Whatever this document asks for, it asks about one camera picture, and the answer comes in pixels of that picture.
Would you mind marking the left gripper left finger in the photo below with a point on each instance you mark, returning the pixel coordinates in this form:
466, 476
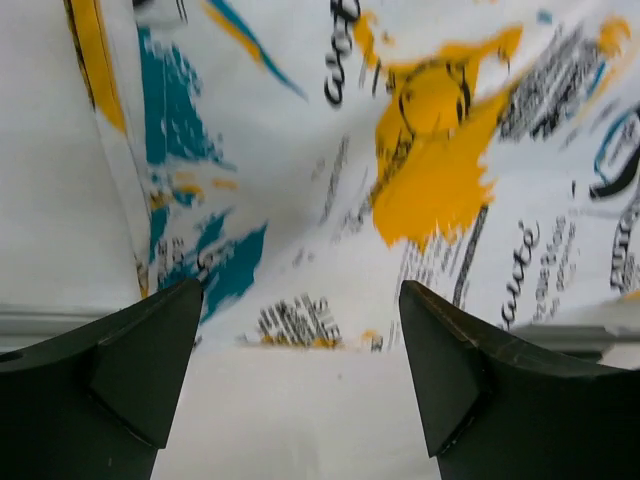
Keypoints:
98, 402

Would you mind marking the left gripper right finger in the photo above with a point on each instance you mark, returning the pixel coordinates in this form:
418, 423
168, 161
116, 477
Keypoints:
495, 406

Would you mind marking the white yellow teal printed shorts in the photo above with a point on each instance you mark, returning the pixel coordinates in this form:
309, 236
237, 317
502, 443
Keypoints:
303, 159

